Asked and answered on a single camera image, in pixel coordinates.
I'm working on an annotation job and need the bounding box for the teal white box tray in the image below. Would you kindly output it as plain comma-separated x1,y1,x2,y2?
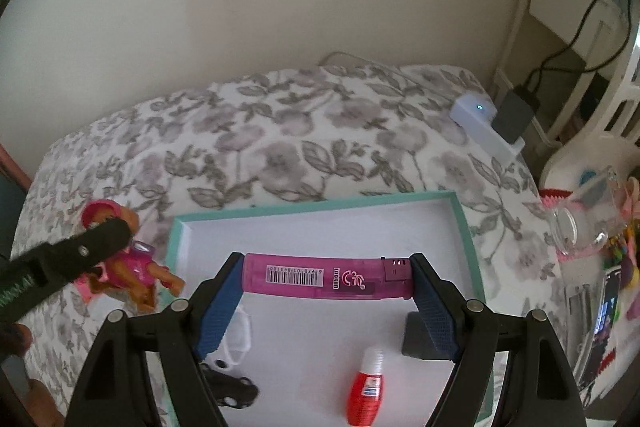
162,192,496,427

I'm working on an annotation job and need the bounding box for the red glue bottle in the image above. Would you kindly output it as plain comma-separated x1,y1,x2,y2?
347,349,385,426

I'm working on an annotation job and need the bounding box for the colourful plastic toy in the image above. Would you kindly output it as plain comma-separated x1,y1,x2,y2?
605,177,640,288

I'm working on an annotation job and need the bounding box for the clear glass jar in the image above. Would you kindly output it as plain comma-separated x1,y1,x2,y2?
547,167,628,263

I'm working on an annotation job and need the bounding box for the white power strip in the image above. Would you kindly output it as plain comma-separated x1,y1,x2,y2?
449,93,527,162

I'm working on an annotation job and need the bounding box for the white wooden furniture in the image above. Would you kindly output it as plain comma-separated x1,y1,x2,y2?
492,0,640,188

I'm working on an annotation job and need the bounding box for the pink toy pup figure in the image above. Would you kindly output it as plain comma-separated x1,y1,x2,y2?
75,199,187,313

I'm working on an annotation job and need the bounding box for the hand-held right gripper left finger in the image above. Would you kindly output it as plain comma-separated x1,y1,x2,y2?
65,252,247,427

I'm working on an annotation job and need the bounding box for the black cable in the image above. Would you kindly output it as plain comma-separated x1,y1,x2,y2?
520,0,636,102

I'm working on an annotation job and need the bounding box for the floral grey white blanket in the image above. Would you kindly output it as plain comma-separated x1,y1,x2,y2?
10,63,561,427

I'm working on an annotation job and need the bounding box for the long pink lighter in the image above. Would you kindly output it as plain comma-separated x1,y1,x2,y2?
240,252,417,303

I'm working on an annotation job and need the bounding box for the black charger plug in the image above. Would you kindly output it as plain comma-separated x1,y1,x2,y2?
402,312,453,360

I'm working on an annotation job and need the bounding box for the white wristband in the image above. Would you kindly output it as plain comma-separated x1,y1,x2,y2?
220,307,253,365

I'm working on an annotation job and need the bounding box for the grey cable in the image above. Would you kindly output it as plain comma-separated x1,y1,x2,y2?
320,51,401,68

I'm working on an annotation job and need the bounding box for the black toy car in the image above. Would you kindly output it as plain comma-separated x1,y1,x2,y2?
200,359,260,408

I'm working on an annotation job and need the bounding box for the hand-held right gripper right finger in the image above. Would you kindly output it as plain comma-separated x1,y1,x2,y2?
409,252,586,427

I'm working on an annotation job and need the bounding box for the black power adapter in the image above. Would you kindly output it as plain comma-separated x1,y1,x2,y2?
492,88,541,142

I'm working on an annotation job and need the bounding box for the person's left hand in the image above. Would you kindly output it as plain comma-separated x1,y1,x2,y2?
0,321,66,427

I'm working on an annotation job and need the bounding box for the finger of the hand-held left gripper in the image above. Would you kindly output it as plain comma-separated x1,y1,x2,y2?
27,217,134,289

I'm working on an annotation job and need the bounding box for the black smartphone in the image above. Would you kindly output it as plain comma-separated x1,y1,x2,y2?
592,264,623,338

